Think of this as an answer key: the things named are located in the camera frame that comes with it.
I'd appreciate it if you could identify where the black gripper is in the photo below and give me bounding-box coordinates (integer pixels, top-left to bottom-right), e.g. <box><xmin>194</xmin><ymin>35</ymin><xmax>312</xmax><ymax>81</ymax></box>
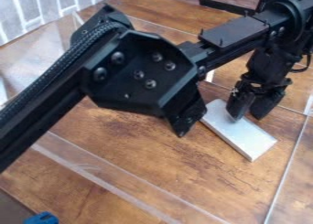
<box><xmin>226</xmin><ymin>48</ymin><xmax>304</xmax><ymax>120</ymax></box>

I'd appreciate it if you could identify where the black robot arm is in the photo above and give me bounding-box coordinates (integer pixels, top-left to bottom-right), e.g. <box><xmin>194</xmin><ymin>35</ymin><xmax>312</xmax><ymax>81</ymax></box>
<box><xmin>0</xmin><ymin>0</ymin><xmax>313</xmax><ymax>173</ymax></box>

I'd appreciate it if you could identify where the black strip on table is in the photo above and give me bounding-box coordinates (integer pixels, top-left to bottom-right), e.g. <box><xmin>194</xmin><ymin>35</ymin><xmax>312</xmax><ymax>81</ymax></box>
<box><xmin>198</xmin><ymin>0</ymin><xmax>256</xmax><ymax>16</ymax></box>

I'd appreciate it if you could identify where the blue object at bottom edge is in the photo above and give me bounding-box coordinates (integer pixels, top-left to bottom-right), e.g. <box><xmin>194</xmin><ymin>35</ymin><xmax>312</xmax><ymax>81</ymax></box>
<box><xmin>23</xmin><ymin>212</ymin><xmax>59</xmax><ymax>224</ymax></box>

